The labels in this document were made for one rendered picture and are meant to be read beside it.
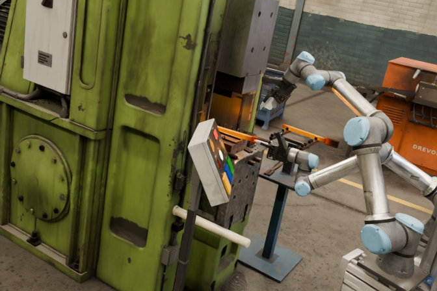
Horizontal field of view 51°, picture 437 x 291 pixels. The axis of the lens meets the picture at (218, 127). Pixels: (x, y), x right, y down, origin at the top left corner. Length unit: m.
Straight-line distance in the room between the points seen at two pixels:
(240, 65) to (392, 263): 1.14
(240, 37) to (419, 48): 7.66
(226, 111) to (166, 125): 0.67
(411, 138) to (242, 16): 3.85
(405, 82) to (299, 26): 4.97
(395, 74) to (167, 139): 3.90
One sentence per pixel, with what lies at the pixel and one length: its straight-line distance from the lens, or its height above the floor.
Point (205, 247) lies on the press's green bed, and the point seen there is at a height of 0.33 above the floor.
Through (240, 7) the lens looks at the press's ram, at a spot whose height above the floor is 1.70.
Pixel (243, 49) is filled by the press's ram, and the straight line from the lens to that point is 2.33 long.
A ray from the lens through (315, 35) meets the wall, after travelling 10.26.
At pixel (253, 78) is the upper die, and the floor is 1.35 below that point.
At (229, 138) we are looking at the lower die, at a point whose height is 0.99.
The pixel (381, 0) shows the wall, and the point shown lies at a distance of 9.93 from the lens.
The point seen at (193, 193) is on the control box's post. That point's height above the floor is 0.88.
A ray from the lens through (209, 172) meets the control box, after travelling 1.89.
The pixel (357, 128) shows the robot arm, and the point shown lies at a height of 1.36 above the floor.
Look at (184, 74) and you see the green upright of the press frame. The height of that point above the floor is 1.36.
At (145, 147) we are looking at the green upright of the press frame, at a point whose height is 0.91.
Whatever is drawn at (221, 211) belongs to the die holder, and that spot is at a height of 0.60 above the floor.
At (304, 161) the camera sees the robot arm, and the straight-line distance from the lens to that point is 2.44.
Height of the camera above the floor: 1.82
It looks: 18 degrees down
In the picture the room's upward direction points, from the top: 10 degrees clockwise
